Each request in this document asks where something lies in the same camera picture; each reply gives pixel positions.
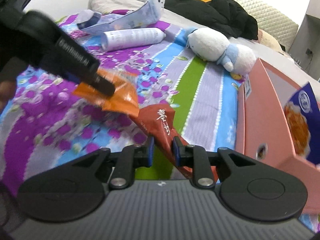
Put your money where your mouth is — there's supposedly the white cylinder bottle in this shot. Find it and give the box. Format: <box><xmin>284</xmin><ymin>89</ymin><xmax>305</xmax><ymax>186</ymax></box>
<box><xmin>101</xmin><ymin>28</ymin><xmax>166</xmax><ymax>51</ymax></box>

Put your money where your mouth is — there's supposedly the beige quilted headboard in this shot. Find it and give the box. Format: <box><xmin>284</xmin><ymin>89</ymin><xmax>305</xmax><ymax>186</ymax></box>
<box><xmin>235</xmin><ymin>0</ymin><xmax>298</xmax><ymax>51</ymax></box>

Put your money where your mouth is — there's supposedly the white blue plush toy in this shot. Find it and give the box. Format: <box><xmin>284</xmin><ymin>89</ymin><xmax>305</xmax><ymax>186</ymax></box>
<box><xmin>184</xmin><ymin>27</ymin><xmax>257</xmax><ymax>77</ymax></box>

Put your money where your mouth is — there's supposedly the orange-red foil snack pack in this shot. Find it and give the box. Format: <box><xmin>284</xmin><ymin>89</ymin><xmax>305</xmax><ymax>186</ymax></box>
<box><xmin>73</xmin><ymin>68</ymin><xmax>139</xmax><ymax>117</ymax></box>

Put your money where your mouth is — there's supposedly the pink storage box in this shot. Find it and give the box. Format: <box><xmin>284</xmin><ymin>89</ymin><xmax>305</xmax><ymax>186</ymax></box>
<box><xmin>235</xmin><ymin>59</ymin><xmax>319</xmax><ymax>214</ymax></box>

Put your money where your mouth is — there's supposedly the person's left hand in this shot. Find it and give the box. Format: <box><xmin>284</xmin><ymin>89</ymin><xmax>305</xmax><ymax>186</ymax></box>
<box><xmin>0</xmin><ymin>80</ymin><xmax>17</xmax><ymax>113</ymax></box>

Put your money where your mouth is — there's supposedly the dark red snack pack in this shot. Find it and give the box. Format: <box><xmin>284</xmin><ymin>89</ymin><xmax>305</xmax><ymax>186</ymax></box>
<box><xmin>130</xmin><ymin>103</ymin><xmax>220</xmax><ymax>183</ymax></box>

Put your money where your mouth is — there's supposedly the floral purple bed sheet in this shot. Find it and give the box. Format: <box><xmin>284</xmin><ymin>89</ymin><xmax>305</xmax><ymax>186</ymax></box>
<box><xmin>0</xmin><ymin>10</ymin><xmax>320</xmax><ymax>233</ymax></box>

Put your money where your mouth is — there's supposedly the black clothing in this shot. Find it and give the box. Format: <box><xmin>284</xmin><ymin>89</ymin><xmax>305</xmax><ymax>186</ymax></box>
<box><xmin>164</xmin><ymin>0</ymin><xmax>258</xmax><ymax>40</ymax></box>

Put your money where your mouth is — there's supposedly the blue noodle snack bag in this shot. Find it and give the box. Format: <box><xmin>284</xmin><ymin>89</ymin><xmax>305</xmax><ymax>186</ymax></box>
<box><xmin>284</xmin><ymin>83</ymin><xmax>319</xmax><ymax>166</ymax></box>

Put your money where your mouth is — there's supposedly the translucent blue plastic bag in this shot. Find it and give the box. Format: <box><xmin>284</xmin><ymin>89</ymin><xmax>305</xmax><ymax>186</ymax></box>
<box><xmin>76</xmin><ymin>0</ymin><xmax>165</xmax><ymax>36</ymax></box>

